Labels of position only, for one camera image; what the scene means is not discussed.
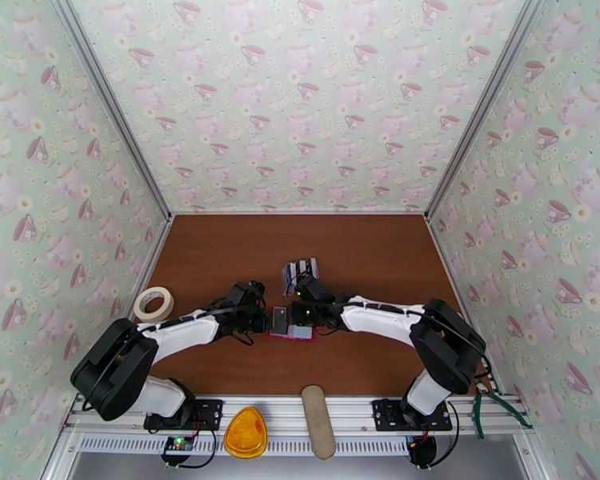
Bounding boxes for red leather card holder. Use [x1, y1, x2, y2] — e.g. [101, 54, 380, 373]
[269, 306, 314, 341]

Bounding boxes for clear acrylic card organizer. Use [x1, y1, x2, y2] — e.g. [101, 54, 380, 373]
[281, 257, 320, 298]

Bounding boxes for beige masking tape roll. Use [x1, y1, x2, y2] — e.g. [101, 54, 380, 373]
[132, 286, 175, 324]

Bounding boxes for beige oblong pad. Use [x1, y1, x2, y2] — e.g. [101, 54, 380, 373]
[301, 384, 337, 461]

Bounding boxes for orange plastic rounded triangle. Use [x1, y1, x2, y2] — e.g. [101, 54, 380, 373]
[223, 406, 269, 461]

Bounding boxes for small circuit board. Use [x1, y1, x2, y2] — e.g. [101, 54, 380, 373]
[162, 434, 196, 454]

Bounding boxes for black round device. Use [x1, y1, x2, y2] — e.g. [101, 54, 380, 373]
[407, 435, 438, 467]

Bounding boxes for aluminium frame rail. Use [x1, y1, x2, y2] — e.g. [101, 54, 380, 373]
[62, 393, 536, 436]

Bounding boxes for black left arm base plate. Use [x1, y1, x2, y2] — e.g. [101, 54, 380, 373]
[143, 398, 224, 430]

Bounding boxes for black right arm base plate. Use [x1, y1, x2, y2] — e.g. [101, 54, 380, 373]
[371, 398, 454, 432]

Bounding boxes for perforated metal cable tray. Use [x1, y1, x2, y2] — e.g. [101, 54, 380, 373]
[74, 433, 416, 458]

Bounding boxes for black cable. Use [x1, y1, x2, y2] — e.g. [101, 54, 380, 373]
[442, 401, 462, 465]
[159, 427, 217, 470]

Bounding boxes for green handled pliers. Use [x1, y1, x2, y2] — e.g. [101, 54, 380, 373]
[471, 377, 534, 440]

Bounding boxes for aluminium frame post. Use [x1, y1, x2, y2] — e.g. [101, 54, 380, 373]
[423, 0, 552, 221]
[47, 0, 174, 221]

